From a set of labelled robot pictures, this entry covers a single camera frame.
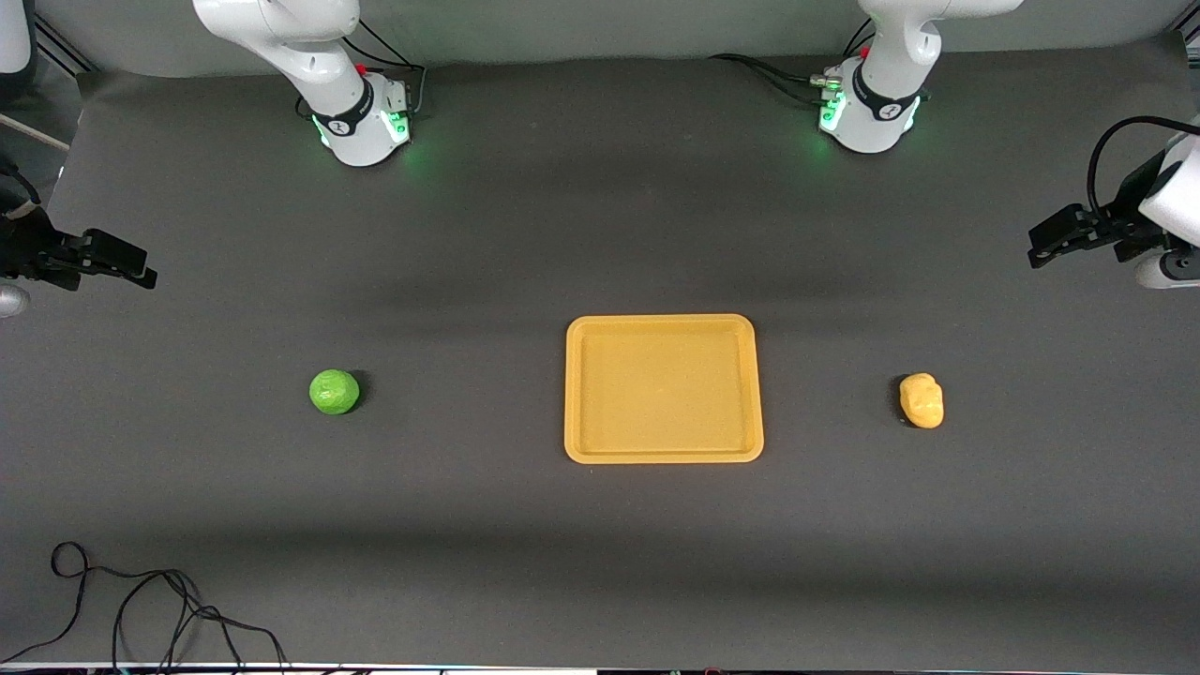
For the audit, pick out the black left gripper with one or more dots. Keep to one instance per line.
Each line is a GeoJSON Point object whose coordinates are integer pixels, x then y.
{"type": "Point", "coordinates": [1121, 225]}

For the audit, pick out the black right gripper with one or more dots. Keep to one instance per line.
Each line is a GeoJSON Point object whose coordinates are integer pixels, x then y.
{"type": "Point", "coordinates": [28, 248]}

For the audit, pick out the yellow potato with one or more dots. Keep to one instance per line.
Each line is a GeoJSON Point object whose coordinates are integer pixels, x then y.
{"type": "Point", "coordinates": [922, 401]}

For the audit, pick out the green apple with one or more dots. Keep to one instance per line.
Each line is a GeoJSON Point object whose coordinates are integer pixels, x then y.
{"type": "Point", "coordinates": [334, 392]}

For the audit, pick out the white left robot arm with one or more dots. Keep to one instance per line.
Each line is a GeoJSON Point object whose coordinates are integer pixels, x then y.
{"type": "Point", "coordinates": [891, 56]}

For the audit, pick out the yellow plastic tray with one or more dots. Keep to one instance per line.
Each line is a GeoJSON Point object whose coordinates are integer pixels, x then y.
{"type": "Point", "coordinates": [637, 394]}

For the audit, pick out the thin beige stick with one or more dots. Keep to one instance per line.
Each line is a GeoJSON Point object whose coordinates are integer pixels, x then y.
{"type": "Point", "coordinates": [37, 133]}

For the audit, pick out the dark grey table mat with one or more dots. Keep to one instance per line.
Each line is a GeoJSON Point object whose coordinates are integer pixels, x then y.
{"type": "Point", "coordinates": [600, 562]}

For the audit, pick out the black frame bar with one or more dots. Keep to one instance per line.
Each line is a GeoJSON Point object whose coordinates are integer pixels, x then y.
{"type": "Point", "coordinates": [1191, 37]}
{"type": "Point", "coordinates": [66, 52]}

